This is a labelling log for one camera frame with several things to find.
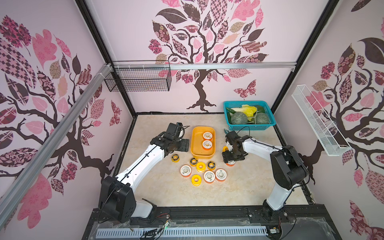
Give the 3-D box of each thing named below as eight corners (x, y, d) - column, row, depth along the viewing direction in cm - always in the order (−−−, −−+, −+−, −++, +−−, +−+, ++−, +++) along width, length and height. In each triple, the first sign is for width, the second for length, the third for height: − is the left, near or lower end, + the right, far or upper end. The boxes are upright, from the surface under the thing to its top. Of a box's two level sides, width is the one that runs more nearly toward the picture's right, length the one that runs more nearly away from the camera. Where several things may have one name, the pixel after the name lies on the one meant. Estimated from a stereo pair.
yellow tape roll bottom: (191, 186, 86) (191, 185, 84) (191, 176, 90) (191, 174, 88) (201, 186, 86) (201, 184, 84) (201, 176, 90) (201, 174, 88)
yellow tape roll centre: (196, 172, 91) (196, 170, 89) (196, 163, 95) (196, 161, 93) (205, 172, 91) (205, 170, 89) (205, 163, 95) (205, 161, 93)
